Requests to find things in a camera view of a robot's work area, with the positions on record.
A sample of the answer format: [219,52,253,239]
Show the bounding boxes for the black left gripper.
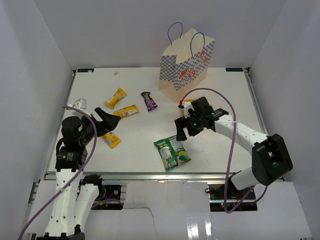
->
[79,106,120,146]

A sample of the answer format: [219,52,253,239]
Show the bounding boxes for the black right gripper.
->
[175,111,204,142]

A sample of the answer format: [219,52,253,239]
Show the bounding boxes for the green snack bag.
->
[153,135,192,172]

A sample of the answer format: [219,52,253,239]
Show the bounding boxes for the purple brown candy packet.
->
[140,91,158,112]

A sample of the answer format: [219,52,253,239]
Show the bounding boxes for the orange mango candy bag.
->
[183,97,200,103]

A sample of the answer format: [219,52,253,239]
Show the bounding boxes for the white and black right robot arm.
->
[175,97,293,200]

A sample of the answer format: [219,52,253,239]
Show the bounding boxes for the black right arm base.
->
[204,184,258,213]

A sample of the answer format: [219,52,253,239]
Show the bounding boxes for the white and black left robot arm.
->
[41,107,121,240]

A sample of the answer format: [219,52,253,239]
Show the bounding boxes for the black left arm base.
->
[94,184,122,203]

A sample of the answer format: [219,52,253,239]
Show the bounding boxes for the yellow snack bar middle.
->
[113,104,140,119]

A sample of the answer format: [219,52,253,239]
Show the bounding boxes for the yellow snack bar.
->
[113,104,140,119]
[104,87,127,109]
[103,131,121,149]

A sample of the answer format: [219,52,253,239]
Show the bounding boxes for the yellow snack bar bottom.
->
[103,131,121,149]

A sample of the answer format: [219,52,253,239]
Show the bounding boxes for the yellow snack bar top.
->
[104,87,127,109]

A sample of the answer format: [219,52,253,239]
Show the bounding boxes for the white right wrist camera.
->
[178,100,195,119]

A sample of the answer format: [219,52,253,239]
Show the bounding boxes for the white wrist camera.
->
[67,98,88,114]
[178,100,195,119]

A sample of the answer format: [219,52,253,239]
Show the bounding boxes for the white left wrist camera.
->
[67,98,88,114]

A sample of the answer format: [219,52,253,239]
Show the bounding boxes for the checkered paper bag blue handles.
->
[158,28,216,103]

